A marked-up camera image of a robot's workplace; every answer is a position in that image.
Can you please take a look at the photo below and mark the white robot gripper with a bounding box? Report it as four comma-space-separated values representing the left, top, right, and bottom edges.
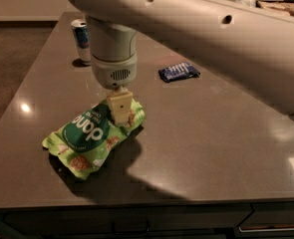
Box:
86, 16, 138, 126

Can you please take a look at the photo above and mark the green rice chip bag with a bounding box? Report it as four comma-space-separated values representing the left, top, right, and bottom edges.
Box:
42, 101, 146, 180

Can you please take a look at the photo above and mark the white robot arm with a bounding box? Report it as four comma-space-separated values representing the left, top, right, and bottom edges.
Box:
69, 0, 294, 120

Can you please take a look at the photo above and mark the blue rxbar blueberry bar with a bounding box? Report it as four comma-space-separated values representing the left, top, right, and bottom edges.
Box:
158, 62, 200, 83

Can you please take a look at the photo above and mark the blue silver energy drink can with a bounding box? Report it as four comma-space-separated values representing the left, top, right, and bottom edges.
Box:
71, 19, 91, 66

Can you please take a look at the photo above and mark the dark cabinet drawer front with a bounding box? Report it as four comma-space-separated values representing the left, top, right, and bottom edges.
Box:
238, 202, 294, 233

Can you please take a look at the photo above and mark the snack box with packets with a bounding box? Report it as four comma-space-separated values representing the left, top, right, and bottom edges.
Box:
256, 0, 294, 17

